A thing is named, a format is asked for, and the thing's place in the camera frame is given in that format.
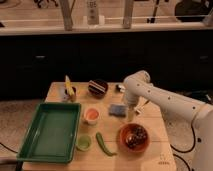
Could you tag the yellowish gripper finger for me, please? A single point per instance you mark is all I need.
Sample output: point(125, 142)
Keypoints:
point(130, 113)

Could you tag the blue sponge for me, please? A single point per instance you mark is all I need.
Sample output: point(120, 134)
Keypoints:
point(117, 110)

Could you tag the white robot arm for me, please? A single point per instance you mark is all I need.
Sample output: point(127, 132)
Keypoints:
point(199, 114)

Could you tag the green plastic tray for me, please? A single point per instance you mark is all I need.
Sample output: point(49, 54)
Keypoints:
point(51, 135)

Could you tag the red bowl with beans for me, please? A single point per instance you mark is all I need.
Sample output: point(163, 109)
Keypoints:
point(133, 138)

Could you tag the green chili pepper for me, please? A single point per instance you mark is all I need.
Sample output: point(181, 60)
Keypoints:
point(102, 145)

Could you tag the orange small cup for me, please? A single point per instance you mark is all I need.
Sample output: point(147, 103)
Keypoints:
point(91, 116)

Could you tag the dark striped bowl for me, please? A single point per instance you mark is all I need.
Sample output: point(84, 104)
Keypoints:
point(98, 88)

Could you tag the green small cup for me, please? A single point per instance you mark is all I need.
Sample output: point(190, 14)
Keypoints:
point(83, 142)

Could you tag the yellow banana in cup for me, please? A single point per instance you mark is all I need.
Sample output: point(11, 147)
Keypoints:
point(69, 89)

